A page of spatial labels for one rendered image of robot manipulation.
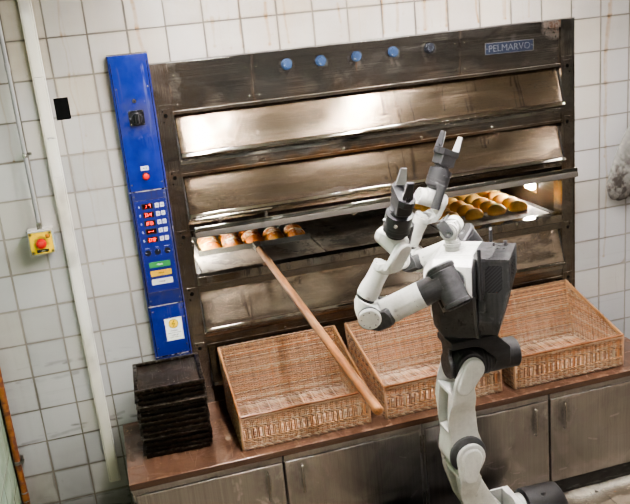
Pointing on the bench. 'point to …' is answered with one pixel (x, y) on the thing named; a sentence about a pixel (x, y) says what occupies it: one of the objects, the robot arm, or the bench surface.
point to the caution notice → (174, 328)
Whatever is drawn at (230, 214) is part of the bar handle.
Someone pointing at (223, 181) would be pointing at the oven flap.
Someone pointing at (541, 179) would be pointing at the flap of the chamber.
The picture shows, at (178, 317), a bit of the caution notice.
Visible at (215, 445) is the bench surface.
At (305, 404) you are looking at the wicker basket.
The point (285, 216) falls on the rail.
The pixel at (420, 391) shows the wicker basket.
